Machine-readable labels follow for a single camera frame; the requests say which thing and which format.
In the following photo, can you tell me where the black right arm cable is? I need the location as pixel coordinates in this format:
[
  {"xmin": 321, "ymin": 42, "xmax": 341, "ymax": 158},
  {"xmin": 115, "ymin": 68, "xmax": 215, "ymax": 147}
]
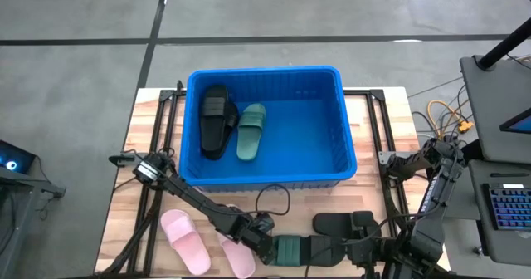
[{"xmin": 304, "ymin": 214, "xmax": 420, "ymax": 279}]

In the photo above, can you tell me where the computer with blue light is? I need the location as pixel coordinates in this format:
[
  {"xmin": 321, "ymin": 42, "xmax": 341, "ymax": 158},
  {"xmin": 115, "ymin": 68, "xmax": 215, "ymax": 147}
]
[{"xmin": 0, "ymin": 139, "xmax": 37, "ymax": 174}]

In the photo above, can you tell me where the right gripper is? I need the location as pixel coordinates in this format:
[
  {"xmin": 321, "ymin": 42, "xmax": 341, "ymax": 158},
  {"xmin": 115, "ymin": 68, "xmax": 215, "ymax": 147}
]
[{"xmin": 347, "ymin": 210, "xmax": 385, "ymax": 279}]

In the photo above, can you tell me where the grey desk with pole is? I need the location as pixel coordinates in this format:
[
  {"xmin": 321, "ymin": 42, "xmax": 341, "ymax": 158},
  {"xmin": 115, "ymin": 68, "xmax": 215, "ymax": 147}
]
[{"xmin": 459, "ymin": 54, "xmax": 531, "ymax": 164}]

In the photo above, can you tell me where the yellow cable with connector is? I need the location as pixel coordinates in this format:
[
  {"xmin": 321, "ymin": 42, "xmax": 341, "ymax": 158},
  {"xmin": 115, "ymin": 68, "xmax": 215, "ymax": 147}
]
[{"xmin": 426, "ymin": 99, "xmax": 475, "ymax": 134}]

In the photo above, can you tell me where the pink slide sandal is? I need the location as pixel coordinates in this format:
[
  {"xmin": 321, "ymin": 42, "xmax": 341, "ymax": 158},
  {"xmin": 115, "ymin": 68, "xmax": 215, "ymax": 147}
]
[
  {"xmin": 159, "ymin": 208, "xmax": 212, "ymax": 277},
  {"xmin": 216, "ymin": 203, "xmax": 256, "ymax": 279}
]

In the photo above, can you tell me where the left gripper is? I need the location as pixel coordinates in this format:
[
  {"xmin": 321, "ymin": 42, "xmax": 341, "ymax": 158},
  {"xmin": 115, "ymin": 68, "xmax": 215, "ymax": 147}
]
[{"xmin": 244, "ymin": 212, "xmax": 278, "ymax": 267}]

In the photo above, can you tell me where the backlit computer keyboard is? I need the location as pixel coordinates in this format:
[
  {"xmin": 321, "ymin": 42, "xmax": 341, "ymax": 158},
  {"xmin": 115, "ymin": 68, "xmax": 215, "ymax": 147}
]
[{"xmin": 481, "ymin": 182, "xmax": 531, "ymax": 232}]

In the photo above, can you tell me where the black aluminium rig frame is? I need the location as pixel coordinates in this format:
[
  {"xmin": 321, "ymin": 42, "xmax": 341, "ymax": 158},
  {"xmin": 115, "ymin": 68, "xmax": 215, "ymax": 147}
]
[{"xmin": 94, "ymin": 88, "xmax": 452, "ymax": 278}]

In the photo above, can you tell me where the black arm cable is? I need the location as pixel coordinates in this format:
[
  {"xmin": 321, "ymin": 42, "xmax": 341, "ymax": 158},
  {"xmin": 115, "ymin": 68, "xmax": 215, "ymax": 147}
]
[
  {"xmin": 255, "ymin": 184, "xmax": 291, "ymax": 218},
  {"xmin": 304, "ymin": 214, "xmax": 420, "ymax": 279}
]

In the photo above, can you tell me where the black metal stand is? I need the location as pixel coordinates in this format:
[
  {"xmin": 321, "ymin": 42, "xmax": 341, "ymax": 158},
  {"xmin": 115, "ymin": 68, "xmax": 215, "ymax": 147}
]
[{"xmin": 0, "ymin": 166, "xmax": 67, "ymax": 279}]

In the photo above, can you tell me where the grey desk with keyboard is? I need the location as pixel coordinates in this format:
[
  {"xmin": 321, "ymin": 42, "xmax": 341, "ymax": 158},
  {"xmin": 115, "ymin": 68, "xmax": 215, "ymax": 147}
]
[{"xmin": 467, "ymin": 159, "xmax": 531, "ymax": 267}]

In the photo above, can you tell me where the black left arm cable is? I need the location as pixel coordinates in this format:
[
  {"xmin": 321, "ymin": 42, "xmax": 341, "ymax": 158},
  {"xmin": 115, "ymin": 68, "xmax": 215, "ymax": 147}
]
[{"xmin": 255, "ymin": 184, "xmax": 291, "ymax": 218}]

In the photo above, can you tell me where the black flat monitor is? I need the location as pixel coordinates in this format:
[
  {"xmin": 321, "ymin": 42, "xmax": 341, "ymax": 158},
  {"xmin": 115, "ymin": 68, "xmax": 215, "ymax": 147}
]
[{"xmin": 499, "ymin": 107, "xmax": 531, "ymax": 135}]

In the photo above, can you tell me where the black round pole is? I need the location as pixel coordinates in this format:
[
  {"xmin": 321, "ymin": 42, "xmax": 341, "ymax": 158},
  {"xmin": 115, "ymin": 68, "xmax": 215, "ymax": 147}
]
[{"xmin": 475, "ymin": 16, "xmax": 531, "ymax": 71}]

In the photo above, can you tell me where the blue plastic bin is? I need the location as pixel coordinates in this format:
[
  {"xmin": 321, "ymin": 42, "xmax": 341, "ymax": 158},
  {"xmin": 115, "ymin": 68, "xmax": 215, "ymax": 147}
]
[{"xmin": 178, "ymin": 66, "xmax": 358, "ymax": 193}]

